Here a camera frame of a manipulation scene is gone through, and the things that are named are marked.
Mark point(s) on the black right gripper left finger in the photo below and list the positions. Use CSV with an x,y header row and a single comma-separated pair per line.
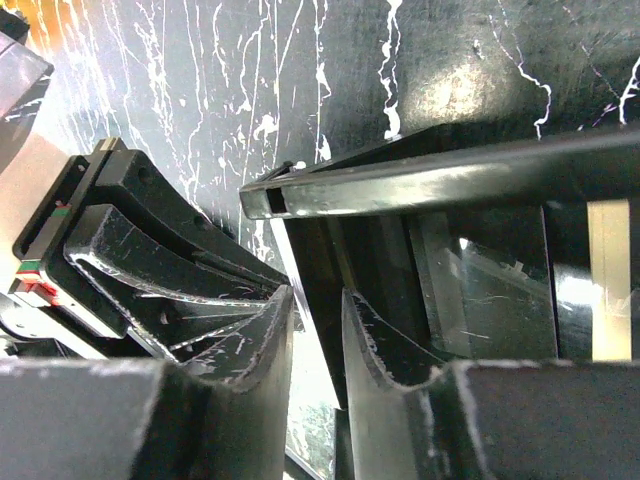
x,y
221,415

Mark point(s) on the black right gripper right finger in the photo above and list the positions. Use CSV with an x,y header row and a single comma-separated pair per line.
x,y
415,415

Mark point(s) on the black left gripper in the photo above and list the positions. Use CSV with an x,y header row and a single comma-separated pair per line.
x,y
104,257

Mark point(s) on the black card storage box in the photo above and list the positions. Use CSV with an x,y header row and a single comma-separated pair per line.
x,y
469,249

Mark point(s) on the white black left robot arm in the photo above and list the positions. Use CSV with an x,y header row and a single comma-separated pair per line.
x,y
25,78

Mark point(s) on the gold credit card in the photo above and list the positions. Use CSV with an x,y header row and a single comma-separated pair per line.
x,y
609,243

